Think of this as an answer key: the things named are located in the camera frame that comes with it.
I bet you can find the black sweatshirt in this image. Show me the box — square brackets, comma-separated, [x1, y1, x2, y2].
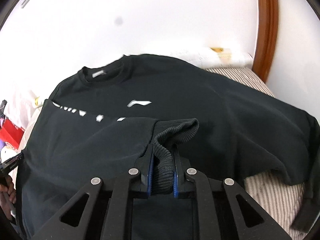
[15, 54, 320, 240]

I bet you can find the white duck-print bolster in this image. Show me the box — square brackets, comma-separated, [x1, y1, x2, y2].
[183, 47, 253, 69]

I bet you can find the person's left hand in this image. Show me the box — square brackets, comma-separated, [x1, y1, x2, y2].
[0, 176, 16, 221]

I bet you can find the red box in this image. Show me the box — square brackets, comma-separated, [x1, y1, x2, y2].
[0, 119, 24, 150]

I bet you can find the brown wooden door frame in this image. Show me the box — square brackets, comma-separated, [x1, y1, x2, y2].
[252, 0, 279, 82]

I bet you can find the striped beige quilt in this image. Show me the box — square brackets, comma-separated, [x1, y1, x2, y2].
[16, 55, 305, 239]

